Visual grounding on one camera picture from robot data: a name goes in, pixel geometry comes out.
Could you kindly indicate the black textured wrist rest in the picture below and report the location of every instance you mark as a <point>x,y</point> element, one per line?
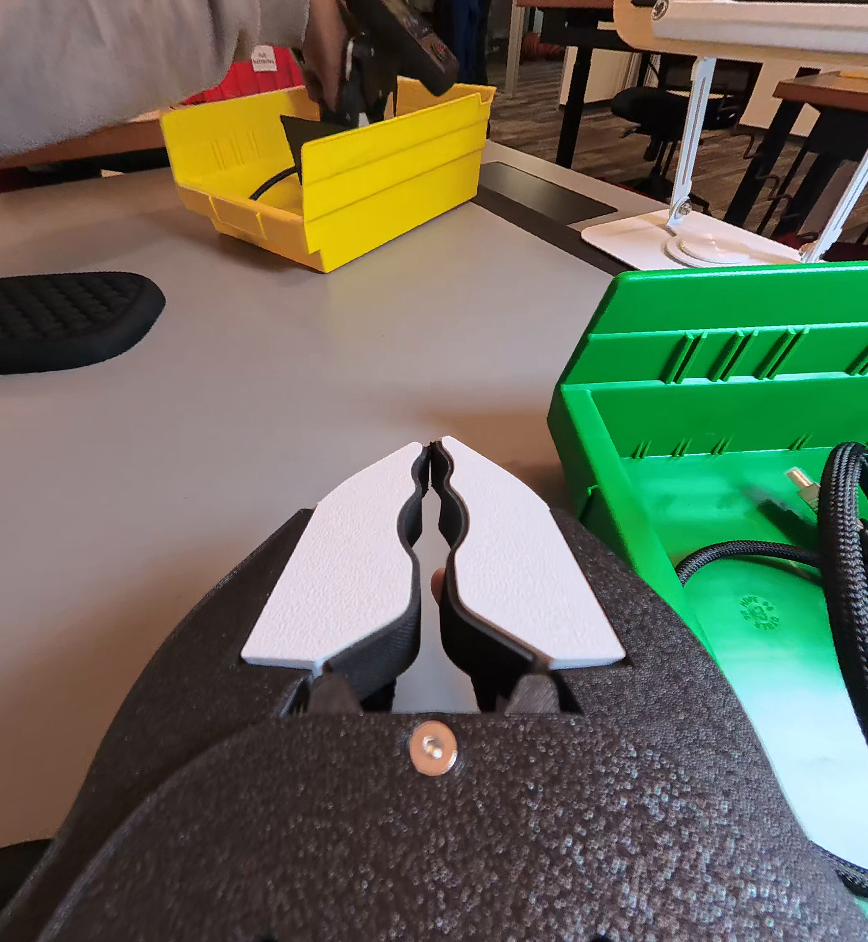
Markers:
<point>51,316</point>

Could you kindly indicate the background desk with black legs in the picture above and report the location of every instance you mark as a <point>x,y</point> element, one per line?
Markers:
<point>573,44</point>
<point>831,88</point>

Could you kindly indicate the black bin divider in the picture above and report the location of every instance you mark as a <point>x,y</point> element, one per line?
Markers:
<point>305,136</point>

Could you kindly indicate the yellow plastic bin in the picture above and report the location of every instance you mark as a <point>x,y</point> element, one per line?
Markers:
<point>389,184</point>

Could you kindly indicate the green plastic bin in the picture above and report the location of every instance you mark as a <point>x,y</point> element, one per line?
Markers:
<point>699,353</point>

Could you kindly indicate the black office chair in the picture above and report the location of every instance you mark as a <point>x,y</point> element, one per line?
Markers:
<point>654,110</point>

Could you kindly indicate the red ribbed bin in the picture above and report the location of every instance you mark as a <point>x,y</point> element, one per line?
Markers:
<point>257,81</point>

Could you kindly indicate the person's left hand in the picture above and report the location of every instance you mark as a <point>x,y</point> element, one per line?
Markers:
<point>327,44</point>

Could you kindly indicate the person's right hand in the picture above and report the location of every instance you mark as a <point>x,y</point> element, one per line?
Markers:
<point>438,585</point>

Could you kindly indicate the person's left forearm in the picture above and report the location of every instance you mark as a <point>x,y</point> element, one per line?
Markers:
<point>110,59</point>

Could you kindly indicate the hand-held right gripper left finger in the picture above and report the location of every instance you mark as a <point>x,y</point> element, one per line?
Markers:
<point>345,574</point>

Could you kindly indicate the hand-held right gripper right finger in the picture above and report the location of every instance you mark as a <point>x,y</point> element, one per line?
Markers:
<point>522,574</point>

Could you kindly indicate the white desk stand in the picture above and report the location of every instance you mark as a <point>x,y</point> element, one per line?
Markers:
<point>699,243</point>

